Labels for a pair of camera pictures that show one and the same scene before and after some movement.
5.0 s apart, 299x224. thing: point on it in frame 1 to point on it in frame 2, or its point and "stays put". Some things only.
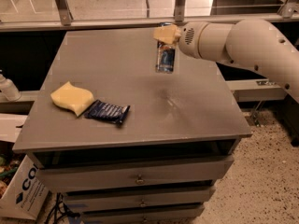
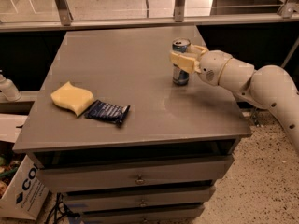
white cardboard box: x=25 y=195 stays put
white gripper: x=188 y=40 to x=212 y=66
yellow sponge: x=76 y=98 stays put
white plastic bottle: x=7 y=89 stays put
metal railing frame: x=289 y=10 stays put
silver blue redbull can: x=165 y=55 to x=179 y=76
